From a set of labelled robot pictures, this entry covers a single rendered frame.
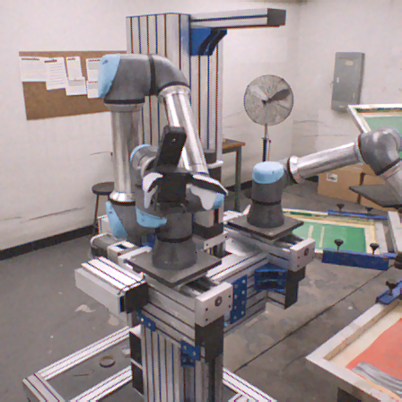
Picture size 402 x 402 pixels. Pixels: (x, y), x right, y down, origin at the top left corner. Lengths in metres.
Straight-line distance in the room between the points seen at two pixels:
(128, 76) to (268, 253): 0.90
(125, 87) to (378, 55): 5.41
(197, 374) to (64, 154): 3.18
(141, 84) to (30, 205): 3.50
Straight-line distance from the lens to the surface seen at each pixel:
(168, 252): 1.40
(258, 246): 1.79
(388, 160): 1.57
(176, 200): 0.88
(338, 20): 6.75
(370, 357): 1.64
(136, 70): 1.25
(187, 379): 2.03
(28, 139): 4.51
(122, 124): 1.27
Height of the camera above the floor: 1.91
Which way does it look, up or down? 18 degrees down
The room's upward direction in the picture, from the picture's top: straight up
